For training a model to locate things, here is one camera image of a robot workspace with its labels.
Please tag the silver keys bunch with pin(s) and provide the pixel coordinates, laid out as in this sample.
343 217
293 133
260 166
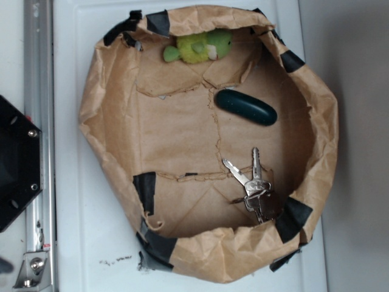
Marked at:
260 196

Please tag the brown paper bag bin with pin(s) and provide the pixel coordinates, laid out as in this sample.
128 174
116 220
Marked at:
160 140

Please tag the dark green oval case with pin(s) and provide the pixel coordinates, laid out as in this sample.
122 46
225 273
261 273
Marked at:
246 106

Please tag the green plush toy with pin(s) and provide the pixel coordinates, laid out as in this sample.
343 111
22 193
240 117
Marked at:
200 47

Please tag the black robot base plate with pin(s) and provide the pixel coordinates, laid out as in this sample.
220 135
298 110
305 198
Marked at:
20 163

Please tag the aluminium extrusion rail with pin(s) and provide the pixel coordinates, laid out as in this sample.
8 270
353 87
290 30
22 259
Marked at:
39 106

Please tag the metal corner bracket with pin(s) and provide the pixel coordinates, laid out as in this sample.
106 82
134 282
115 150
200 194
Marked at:
34 274

